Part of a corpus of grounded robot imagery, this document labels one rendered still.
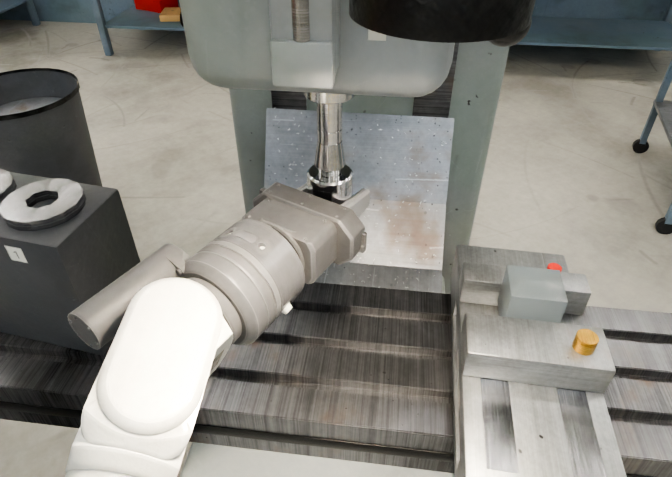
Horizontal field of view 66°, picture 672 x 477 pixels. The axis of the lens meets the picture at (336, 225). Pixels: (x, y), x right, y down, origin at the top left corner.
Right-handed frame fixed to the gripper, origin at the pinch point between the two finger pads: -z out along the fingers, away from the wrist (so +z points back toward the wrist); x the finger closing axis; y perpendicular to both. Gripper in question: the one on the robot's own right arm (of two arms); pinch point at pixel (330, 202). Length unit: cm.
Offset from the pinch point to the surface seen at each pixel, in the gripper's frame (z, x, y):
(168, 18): -250, 309, 88
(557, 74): -364, 33, 113
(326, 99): 2.2, -1.1, -12.7
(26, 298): 19.8, 31.7, 14.5
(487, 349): -0.7, -19.3, 12.2
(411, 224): -29.2, 2.1, 22.8
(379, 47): 6.3, -8.1, -19.6
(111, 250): 10.4, 26.2, 11.1
